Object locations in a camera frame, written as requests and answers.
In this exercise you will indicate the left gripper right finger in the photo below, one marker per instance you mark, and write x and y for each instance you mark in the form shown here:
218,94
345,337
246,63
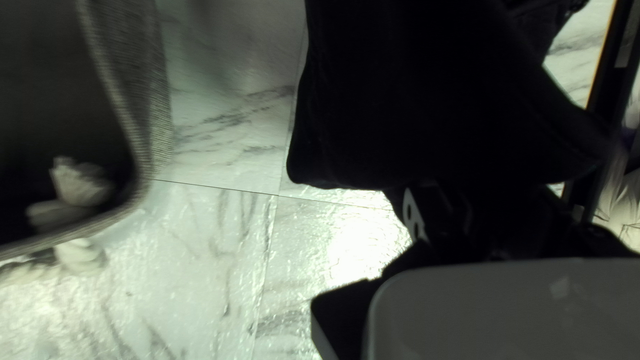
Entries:
600,245

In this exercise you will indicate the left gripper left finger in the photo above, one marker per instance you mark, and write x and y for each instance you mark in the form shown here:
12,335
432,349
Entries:
340,320

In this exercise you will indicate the black sweatshirt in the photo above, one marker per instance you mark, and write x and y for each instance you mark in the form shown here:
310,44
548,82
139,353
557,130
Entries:
425,90

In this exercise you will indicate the grey fabric basket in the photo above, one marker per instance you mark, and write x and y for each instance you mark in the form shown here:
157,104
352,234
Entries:
125,75

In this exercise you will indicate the black frame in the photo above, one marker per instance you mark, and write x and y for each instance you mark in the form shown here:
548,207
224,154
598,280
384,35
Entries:
607,75

